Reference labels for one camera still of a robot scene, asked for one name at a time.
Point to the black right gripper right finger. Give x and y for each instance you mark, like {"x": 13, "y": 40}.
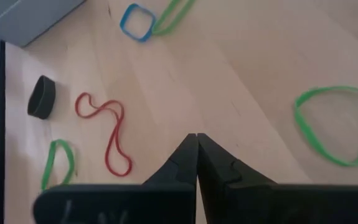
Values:
{"x": 234, "y": 199}

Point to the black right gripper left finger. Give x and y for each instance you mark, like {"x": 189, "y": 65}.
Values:
{"x": 166, "y": 202}

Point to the long red rubber band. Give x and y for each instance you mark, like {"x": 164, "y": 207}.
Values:
{"x": 115, "y": 132}

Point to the green rubber band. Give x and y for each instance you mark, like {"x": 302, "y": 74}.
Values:
{"x": 166, "y": 23}
{"x": 305, "y": 127}
{"x": 50, "y": 161}

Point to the wide black rubber band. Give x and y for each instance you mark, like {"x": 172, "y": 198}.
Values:
{"x": 43, "y": 99}

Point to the blue rubber band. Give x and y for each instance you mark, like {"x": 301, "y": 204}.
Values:
{"x": 126, "y": 14}

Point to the grey plastic bin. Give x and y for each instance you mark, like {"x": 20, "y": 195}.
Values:
{"x": 26, "y": 21}

